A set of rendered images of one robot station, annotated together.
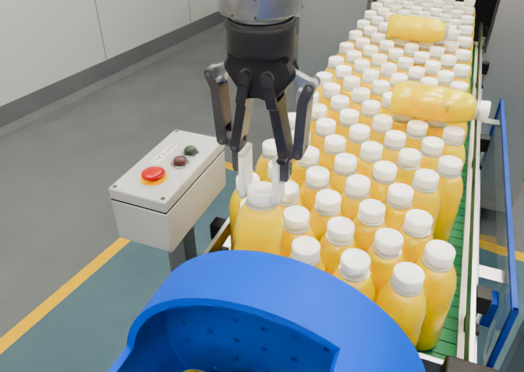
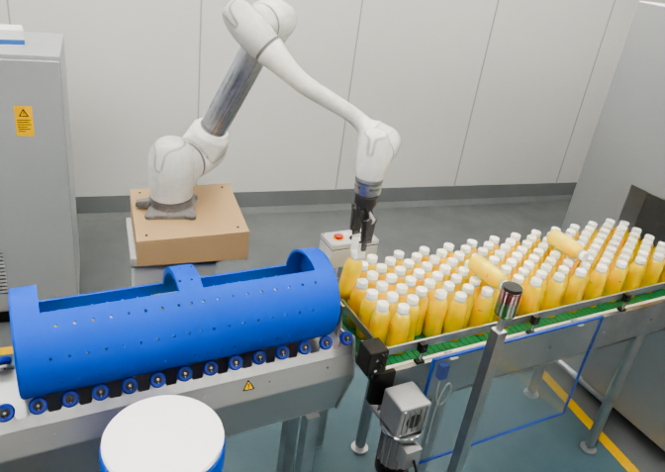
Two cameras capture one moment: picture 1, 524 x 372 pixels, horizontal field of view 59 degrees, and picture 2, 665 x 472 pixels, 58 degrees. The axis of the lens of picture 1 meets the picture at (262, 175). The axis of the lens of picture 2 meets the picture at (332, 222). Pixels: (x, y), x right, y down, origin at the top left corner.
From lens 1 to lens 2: 156 cm
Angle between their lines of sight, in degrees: 33
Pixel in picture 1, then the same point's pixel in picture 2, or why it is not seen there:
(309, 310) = (316, 261)
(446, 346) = (400, 358)
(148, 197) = (330, 241)
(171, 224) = (332, 256)
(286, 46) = (367, 205)
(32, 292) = not seen: hidden behind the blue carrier
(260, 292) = (310, 253)
